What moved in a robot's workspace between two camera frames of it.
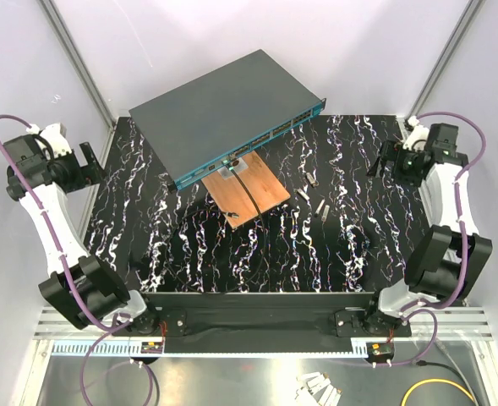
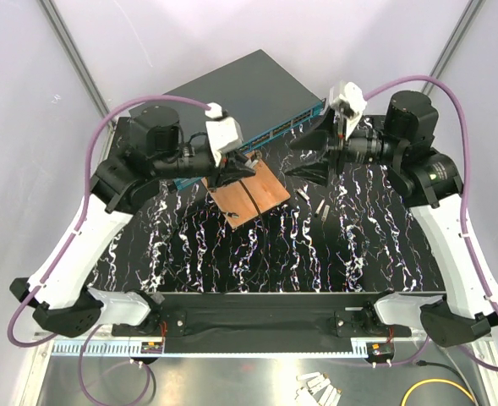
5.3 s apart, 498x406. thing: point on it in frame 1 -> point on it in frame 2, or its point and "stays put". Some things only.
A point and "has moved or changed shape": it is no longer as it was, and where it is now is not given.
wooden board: x=231 y=197 stays put
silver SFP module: x=303 y=194 stays put
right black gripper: x=392 y=151 -> x=333 y=142
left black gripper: x=89 y=174 -> x=229 y=167
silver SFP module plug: x=314 y=183 has moved or changed shape
